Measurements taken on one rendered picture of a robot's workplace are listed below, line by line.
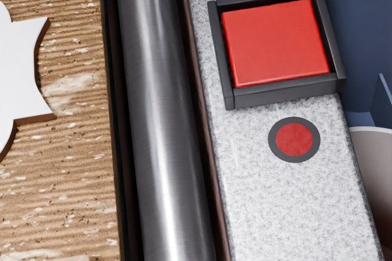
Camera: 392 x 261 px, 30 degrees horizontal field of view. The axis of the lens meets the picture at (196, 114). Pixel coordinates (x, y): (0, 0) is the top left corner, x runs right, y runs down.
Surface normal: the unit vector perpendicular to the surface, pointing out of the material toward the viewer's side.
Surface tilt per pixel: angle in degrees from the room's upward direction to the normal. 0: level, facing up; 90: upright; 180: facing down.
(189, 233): 22
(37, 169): 0
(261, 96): 90
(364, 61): 90
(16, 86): 0
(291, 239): 0
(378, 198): 87
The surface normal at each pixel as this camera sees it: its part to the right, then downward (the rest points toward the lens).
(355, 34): -0.47, 0.79
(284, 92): 0.14, 0.85
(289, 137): -0.08, -0.50
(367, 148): -0.15, 0.84
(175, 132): 0.30, -0.52
